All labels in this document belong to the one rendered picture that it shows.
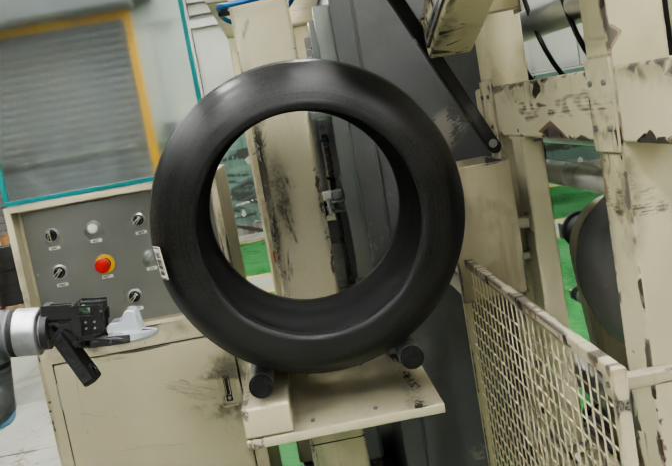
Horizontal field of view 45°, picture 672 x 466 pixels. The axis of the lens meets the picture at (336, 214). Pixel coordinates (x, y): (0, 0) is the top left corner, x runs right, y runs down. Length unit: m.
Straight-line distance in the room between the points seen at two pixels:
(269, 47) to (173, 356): 0.88
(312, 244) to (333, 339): 0.41
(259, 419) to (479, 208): 0.66
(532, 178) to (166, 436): 1.18
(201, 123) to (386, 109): 0.32
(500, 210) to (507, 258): 0.11
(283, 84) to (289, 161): 0.42
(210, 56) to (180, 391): 8.80
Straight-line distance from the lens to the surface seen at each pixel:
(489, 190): 1.80
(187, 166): 1.42
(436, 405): 1.55
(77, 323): 1.58
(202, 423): 2.27
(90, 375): 1.61
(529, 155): 1.83
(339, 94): 1.41
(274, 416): 1.53
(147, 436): 2.30
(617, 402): 1.07
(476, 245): 1.80
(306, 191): 1.81
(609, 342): 2.23
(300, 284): 1.84
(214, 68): 10.81
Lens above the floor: 1.36
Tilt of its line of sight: 7 degrees down
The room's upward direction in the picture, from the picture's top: 10 degrees counter-clockwise
